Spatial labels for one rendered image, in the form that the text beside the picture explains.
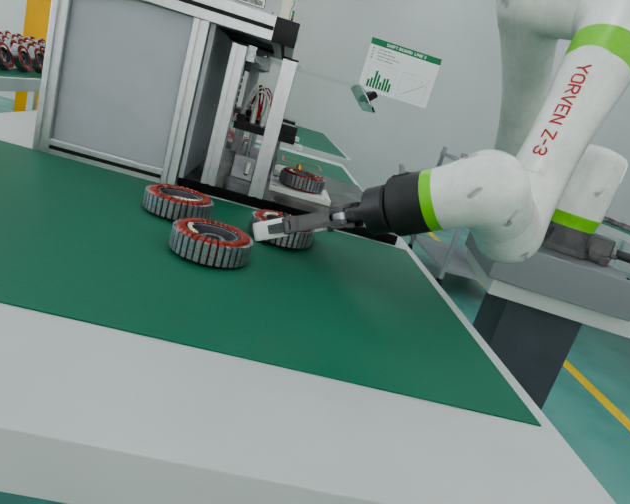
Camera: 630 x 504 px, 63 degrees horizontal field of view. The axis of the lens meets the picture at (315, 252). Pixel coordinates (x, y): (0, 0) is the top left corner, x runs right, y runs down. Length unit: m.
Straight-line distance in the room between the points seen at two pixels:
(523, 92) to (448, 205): 0.52
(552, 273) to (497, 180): 0.51
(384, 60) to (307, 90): 1.00
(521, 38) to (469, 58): 5.87
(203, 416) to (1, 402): 0.13
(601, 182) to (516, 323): 0.36
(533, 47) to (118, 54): 0.78
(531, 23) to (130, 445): 0.94
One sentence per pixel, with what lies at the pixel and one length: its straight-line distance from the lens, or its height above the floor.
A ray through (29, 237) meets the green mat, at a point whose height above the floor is 0.75.
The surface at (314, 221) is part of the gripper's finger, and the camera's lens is 0.77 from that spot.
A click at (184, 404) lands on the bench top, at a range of 0.42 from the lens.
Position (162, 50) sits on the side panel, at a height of 1.00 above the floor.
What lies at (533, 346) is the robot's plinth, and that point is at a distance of 1.33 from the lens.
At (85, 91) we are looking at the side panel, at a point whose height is 0.88.
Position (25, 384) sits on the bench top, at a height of 0.75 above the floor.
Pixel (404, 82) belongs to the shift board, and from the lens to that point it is 6.75.
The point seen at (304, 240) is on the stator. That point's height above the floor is 0.77.
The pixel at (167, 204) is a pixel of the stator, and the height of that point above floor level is 0.78.
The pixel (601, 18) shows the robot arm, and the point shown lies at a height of 1.24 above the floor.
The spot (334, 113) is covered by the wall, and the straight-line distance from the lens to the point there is 6.62.
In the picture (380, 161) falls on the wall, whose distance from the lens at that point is 6.75.
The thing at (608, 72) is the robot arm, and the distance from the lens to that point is 0.96.
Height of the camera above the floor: 0.99
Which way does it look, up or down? 16 degrees down
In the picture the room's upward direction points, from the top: 17 degrees clockwise
